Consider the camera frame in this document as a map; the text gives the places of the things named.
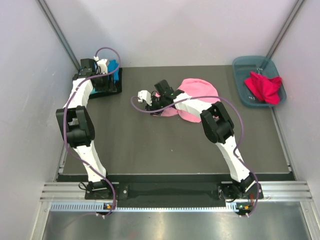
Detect aluminium rail frame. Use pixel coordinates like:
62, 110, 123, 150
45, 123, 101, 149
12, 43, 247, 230
31, 175, 320, 240

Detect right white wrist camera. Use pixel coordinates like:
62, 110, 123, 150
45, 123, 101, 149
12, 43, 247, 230
137, 90, 152, 106

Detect folded blue t-shirt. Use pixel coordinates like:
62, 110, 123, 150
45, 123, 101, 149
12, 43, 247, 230
108, 60, 120, 84

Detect red t-shirt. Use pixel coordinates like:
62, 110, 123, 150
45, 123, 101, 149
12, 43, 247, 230
244, 71, 282, 105

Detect folded teal t-shirt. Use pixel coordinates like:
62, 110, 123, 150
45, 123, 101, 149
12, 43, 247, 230
90, 90, 105, 97

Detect teal plastic bin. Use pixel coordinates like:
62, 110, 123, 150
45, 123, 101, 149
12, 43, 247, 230
232, 55, 287, 108

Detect grey slotted cable duct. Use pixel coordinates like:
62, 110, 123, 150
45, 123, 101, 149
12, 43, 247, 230
50, 201, 254, 213

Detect pink t-shirt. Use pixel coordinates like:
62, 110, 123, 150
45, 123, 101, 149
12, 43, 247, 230
151, 78, 220, 123

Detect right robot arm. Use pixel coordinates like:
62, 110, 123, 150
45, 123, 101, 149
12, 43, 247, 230
138, 79, 262, 202

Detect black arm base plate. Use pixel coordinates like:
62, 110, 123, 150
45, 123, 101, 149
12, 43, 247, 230
84, 181, 262, 201

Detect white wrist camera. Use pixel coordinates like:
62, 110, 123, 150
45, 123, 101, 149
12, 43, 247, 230
93, 56, 110, 74
137, 90, 152, 106

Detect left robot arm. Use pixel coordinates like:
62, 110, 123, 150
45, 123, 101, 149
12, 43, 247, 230
55, 56, 122, 199

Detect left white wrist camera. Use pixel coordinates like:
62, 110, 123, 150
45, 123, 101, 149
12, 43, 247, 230
93, 56, 110, 74

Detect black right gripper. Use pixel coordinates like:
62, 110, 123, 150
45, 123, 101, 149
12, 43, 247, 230
145, 95, 166, 117

